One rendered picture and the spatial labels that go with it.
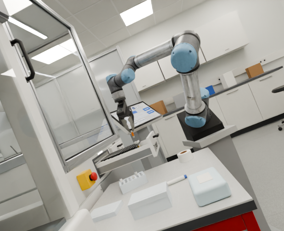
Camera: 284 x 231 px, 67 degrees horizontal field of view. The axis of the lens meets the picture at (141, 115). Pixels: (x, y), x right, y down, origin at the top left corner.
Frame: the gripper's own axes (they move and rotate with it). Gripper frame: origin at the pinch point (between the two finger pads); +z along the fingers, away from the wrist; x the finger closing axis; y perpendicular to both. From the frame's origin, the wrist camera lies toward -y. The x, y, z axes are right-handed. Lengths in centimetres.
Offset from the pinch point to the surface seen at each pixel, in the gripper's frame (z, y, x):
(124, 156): 11.6, -13.0, 5.7
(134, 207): 19, -63, -6
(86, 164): 7.6, -22.6, 22.9
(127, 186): 21.0, -34.6, 2.8
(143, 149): 11.6, -13.0, -5.6
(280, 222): 97, 29, -69
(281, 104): 66, 291, -213
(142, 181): 21.7, -32.6, -3.6
